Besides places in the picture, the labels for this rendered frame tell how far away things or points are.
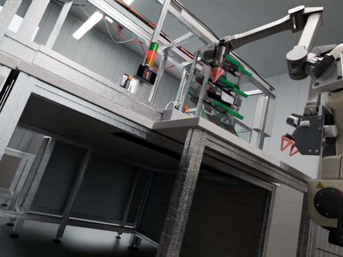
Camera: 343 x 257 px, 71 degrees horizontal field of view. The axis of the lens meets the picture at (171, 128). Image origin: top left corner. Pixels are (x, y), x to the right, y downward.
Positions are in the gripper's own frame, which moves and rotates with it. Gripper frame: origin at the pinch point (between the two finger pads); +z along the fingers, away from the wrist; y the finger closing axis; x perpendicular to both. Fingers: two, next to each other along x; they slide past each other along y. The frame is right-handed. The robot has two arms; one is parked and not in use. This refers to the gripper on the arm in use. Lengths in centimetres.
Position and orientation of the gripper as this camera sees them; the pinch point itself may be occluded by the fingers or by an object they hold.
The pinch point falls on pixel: (214, 80)
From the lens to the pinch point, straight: 133.3
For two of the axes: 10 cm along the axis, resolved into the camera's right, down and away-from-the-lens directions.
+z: -2.7, 9.4, -2.3
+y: -7.5, -3.5, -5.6
